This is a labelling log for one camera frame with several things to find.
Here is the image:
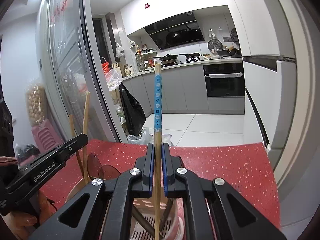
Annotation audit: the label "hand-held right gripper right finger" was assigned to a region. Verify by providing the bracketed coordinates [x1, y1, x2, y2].
[161, 143, 287, 240]

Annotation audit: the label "black garbage bag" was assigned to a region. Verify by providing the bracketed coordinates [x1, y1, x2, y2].
[119, 83, 147, 137]

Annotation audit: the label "hanging plastic bag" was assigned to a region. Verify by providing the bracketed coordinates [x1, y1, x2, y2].
[115, 42, 126, 58]

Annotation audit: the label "bag of nuts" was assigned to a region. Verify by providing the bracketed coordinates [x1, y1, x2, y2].
[25, 84, 49, 128]

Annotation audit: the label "sliding glass door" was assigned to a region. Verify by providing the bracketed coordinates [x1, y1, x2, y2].
[37, 0, 120, 145]

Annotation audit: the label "small black bag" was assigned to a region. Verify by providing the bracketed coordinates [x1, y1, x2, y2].
[14, 144, 40, 164]

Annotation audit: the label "dark cooking pot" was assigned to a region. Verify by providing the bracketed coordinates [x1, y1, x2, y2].
[216, 46, 237, 57]

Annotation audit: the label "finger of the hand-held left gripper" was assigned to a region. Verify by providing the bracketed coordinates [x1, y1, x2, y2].
[4, 133, 89, 202]

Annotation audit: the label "spice rack with bottles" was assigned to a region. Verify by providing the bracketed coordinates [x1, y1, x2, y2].
[135, 44, 157, 72]

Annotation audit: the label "red plastic basket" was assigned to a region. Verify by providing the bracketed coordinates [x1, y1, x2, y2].
[101, 62, 111, 80]

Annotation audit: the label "stack of pink stools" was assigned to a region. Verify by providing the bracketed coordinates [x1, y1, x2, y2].
[31, 124, 69, 155]

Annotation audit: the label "black range hood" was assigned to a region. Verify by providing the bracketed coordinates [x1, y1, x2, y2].
[143, 11, 205, 51]

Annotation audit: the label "round black rack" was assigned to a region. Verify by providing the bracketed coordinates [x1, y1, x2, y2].
[230, 27, 241, 48]

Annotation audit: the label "white plastic bags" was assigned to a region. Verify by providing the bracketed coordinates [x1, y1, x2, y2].
[127, 127, 173, 147]

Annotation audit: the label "grey lower cabinets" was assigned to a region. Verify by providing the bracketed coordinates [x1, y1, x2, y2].
[121, 64, 209, 115]

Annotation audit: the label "beige cutlery holder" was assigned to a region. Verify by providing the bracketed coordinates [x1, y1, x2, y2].
[64, 177, 186, 240]

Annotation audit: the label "smoky spoon grey handle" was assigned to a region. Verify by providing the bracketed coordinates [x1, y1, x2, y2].
[132, 204, 157, 235]

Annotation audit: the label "round grey rack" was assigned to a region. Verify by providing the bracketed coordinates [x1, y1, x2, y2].
[207, 39, 222, 53]

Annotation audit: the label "white refrigerator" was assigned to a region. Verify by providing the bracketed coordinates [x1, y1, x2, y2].
[222, 0, 300, 155]

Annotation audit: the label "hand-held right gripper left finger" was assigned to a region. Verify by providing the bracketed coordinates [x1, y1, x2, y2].
[27, 144, 155, 240]

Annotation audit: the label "white upper cabinets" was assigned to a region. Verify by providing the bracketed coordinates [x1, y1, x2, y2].
[120, 0, 229, 37]

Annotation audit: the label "person's left hand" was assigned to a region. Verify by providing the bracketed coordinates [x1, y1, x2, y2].
[0, 156, 57, 239]

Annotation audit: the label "blue patterned chopstick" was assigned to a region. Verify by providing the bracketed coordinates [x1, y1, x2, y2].
[151, 58, 163, 240]

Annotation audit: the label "black built-in oven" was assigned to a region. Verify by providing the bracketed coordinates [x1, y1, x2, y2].
[203, 62, 245, 98]

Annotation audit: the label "black wok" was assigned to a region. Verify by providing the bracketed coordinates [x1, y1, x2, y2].
[152, 54, 179, 64]

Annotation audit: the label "wooden utensil holder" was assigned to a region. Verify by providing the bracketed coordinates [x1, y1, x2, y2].
[111, 62, 133, 77]

